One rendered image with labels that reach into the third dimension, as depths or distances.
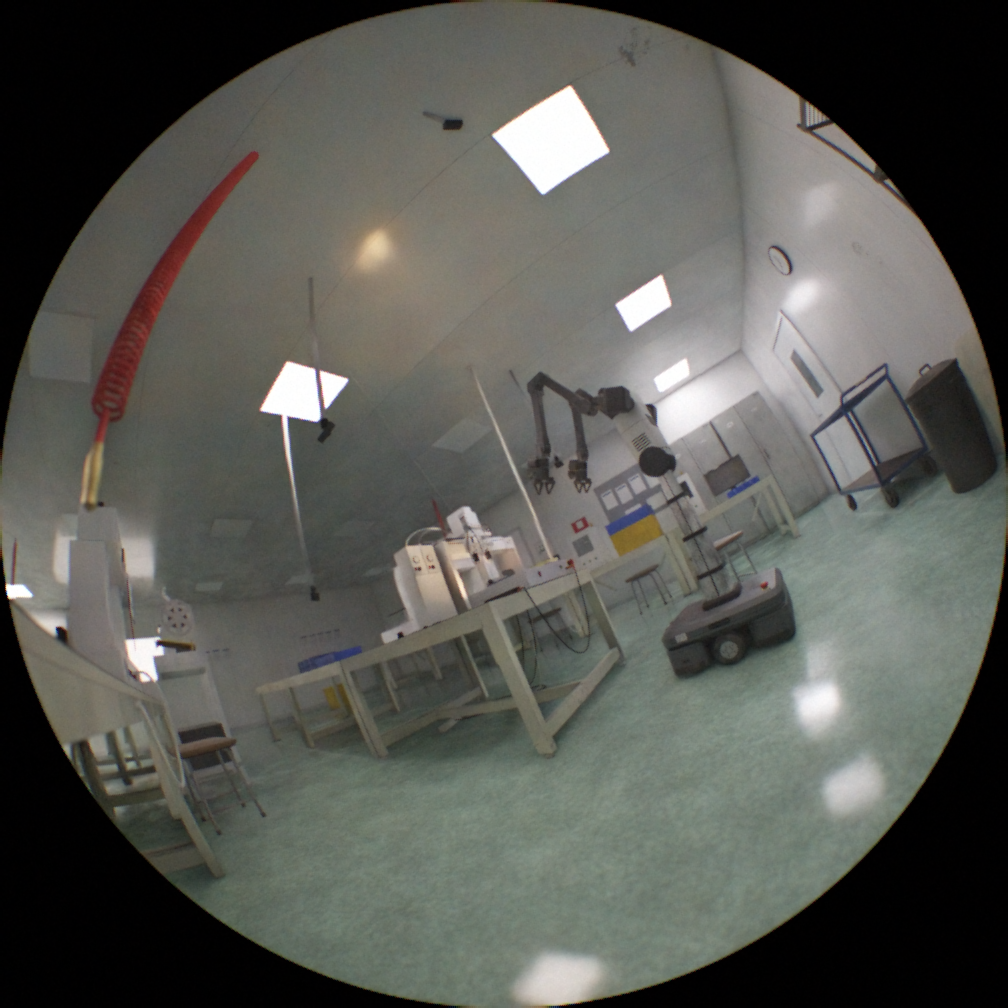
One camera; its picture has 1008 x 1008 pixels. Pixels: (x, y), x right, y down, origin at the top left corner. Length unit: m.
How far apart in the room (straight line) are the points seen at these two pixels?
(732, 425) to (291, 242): 5.53
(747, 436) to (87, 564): 6.34
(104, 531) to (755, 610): 2.58
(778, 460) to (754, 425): 0.63
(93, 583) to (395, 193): 2.27
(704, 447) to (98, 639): 6.10
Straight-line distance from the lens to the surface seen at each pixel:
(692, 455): 5.59
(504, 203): 2.51
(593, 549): 4.59
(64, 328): 2.93
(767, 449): 5.69
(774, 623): 1.70
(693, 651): 1.79
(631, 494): 6.10
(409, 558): 2.00
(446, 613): 2.04
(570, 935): 0.87
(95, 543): 1.56
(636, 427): 1.88
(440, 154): 2.26
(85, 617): 1.49
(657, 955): 0.78
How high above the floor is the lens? 0.67
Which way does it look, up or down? 17 degrees up
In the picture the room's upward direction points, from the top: 23 degrees counter-clockwise
